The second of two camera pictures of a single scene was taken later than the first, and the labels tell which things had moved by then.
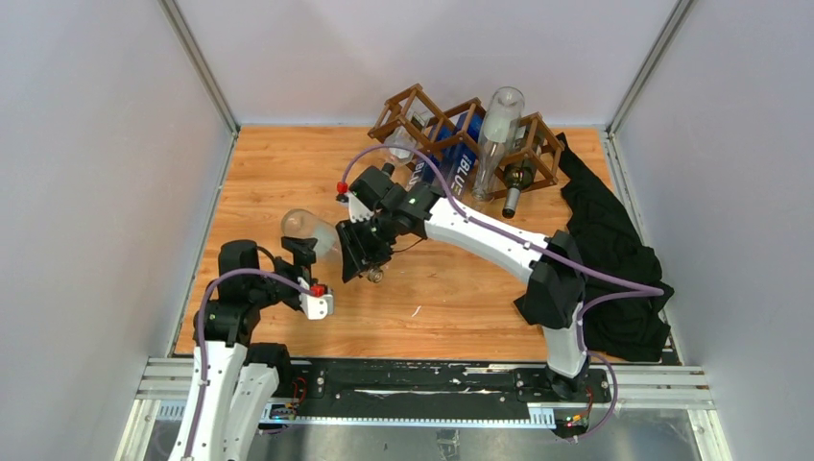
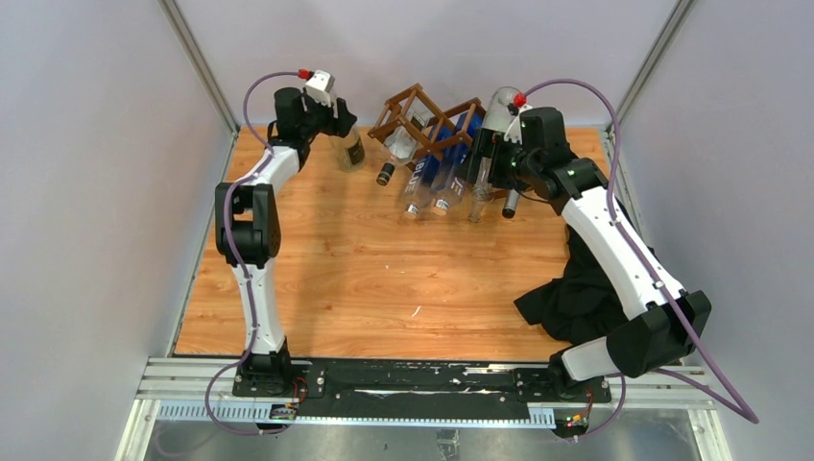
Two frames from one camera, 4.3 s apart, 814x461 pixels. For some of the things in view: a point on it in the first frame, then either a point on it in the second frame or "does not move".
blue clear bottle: [466, 142] does not move
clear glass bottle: [498, 133] does not move
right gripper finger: [354, 259] -> [484, 146]
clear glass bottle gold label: [328, 259] -> [351, 150]
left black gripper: [304, 256] -> [339, 126]
